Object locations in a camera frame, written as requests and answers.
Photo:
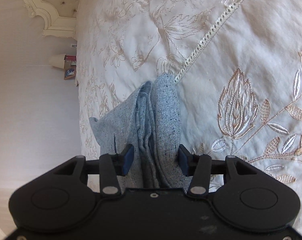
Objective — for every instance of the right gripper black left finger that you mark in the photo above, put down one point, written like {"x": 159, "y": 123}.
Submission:
{"x": 111, "y": 166}

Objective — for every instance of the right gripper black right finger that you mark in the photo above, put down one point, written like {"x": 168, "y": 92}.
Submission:
{"x": 198, "y": 167}

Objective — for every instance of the grey speckled pants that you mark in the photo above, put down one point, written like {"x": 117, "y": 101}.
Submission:
{"x": 150, "y": 121}

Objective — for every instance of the cream bedside table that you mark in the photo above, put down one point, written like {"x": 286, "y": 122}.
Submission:
{"x": 76, "y": 82}

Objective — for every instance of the red book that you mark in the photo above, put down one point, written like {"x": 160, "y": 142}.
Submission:
{"x": 70, "y": 59}

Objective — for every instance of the cream embroidered bedspread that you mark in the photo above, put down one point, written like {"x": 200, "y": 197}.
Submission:
{"x": 238, "y": 70}

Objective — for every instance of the cream tufted headboard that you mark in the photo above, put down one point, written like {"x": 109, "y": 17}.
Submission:
{"x": 59, "y": 16}

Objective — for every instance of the wooden photo frame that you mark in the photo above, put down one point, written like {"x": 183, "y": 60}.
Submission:
{"x": 69, "y": 73}

